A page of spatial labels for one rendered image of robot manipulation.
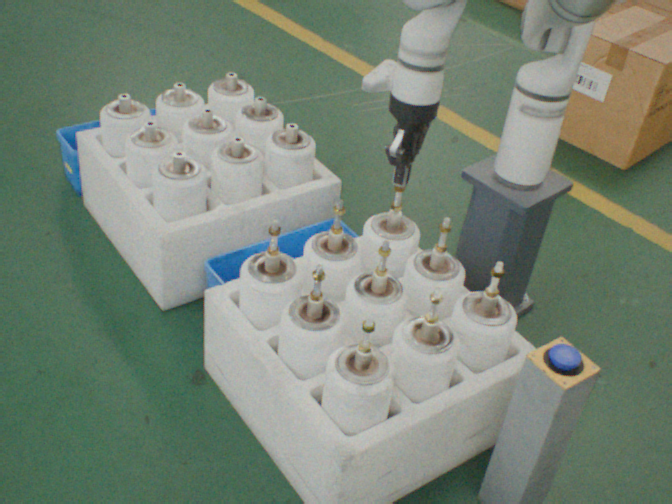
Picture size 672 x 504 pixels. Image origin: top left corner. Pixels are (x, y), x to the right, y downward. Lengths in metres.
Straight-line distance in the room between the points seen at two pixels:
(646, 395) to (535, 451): 0.47
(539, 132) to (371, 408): 0.56
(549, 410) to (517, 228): 0.45
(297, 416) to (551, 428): 0.35
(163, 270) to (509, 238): 0.62
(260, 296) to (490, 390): 0.37
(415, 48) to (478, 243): 0.47
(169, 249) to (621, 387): 0.85
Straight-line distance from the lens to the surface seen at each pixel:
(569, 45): 1.34
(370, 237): 1.35
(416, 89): 1.20
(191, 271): 1.52
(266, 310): 1.25
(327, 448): 1.13
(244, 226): 1.52
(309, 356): 1.18
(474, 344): 1.24
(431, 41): 1.18
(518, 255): 1.51
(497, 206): 1.46
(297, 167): 1.56
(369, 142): 2.11
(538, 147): 1.41
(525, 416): 1.15
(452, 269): 1.30
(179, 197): 1.46
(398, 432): 1.15
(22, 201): 1.87
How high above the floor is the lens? 1.05
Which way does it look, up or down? 38 degrees down
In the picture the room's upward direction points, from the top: 7 degrees clockwise
